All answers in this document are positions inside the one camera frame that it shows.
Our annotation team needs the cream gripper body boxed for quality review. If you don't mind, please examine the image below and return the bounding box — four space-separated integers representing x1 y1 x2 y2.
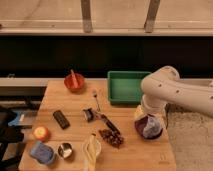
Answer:
133 103 166 133

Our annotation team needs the black eraser block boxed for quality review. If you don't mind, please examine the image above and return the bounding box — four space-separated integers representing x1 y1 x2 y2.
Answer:
53 110 70 129

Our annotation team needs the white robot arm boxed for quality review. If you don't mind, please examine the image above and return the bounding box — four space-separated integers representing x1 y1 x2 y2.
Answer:
134 66 213 121

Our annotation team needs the dark purple bowl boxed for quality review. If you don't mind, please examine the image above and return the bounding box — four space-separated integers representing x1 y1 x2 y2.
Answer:
134 115 163 139

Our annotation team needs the green plastic bin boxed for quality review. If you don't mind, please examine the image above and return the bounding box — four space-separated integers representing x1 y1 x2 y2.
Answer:
107 71 149 105

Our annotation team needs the metal fork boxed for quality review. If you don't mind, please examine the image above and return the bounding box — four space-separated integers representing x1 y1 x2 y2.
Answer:
92 90 101 112

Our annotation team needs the small black metal can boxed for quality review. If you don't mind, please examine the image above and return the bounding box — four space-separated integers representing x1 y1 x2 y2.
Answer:
83 108 96 122

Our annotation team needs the yellow banana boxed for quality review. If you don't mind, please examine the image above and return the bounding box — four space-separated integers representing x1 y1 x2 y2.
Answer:
85 134 96 171

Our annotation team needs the red spatula in bowl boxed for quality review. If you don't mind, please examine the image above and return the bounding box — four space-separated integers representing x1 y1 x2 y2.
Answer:
71 69 79 88

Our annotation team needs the red bowl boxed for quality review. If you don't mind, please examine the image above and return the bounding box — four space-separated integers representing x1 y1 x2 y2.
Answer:
64 73 85 92

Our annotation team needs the small steel cup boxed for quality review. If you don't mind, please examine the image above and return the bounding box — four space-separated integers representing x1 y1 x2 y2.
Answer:
58 143 73 159

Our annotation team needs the red apple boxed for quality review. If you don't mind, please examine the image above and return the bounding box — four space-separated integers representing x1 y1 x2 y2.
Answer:
33 126 50 141

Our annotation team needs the blue sponge cloth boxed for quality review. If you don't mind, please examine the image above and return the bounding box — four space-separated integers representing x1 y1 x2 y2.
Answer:
30 141 55 165

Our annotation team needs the black chair at left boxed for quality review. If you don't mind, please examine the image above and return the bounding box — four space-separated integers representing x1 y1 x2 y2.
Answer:
0 106 24 171

